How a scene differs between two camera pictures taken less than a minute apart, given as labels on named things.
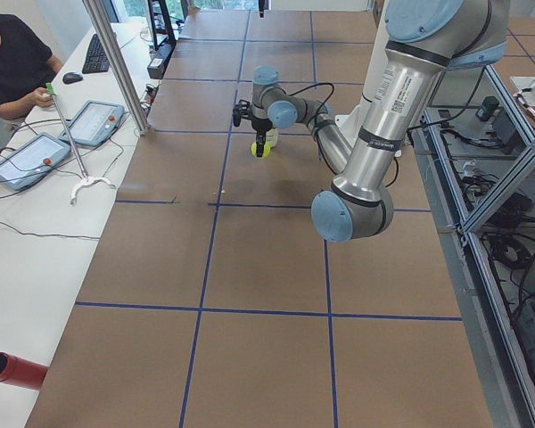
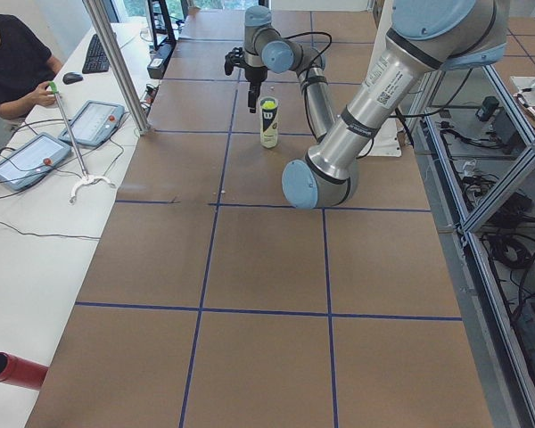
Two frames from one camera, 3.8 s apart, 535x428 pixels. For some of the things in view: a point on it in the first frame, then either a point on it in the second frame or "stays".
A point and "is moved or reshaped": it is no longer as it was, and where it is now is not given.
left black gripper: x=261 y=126 -> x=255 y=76
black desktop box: x=158 y=66 stays
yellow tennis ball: x=267 y=149 is moved or reshaped
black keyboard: x=96 y=59 stays
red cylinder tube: x=4 y=367 stays
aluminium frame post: x=119 y=67 stays
